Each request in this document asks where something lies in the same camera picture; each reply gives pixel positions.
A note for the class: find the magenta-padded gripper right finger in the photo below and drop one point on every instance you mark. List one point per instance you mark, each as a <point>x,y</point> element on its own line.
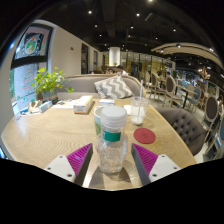
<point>163,166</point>

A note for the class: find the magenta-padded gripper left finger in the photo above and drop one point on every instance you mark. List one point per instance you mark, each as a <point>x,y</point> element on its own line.
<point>60,166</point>

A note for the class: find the clear plastic bottle white cap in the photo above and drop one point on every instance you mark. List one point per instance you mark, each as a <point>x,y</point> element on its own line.
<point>111,156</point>

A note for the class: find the flat round red coaster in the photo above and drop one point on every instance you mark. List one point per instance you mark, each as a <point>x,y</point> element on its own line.
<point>144,136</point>

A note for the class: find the white mug green print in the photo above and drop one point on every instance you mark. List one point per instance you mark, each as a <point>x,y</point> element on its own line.
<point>97,123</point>

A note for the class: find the white printed leaflet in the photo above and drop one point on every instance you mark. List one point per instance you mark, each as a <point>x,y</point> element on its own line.
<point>65,105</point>

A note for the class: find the small pale blue box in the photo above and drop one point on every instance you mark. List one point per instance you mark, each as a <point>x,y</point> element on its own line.
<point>45,106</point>

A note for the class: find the clear plastic cup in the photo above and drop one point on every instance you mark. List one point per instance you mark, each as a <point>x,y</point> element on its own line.
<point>134,111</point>

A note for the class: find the white cardboard tissue box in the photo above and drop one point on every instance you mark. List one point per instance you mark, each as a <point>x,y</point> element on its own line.
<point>82,105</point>

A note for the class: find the white paper napkin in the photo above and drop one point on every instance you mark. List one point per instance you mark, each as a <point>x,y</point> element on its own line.
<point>127,109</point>

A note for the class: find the small white blue pack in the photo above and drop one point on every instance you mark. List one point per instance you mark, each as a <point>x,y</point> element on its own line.
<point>106,102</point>

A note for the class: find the grey curved sofa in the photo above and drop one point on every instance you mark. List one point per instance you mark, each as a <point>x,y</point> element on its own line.
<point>80,85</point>

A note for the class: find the green potted plant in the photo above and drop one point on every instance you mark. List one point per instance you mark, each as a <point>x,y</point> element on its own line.
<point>48,81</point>

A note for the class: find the grey white chevron cushion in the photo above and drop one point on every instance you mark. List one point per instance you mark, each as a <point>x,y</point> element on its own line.
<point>113,87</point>

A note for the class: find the white round column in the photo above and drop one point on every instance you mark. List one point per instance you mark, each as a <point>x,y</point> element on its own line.
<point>114,56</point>

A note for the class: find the colourful window poster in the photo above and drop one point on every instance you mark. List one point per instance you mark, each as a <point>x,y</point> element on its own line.
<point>32,43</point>

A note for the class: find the group of ceiling lights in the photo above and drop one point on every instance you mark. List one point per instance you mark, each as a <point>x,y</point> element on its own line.
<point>138,14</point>

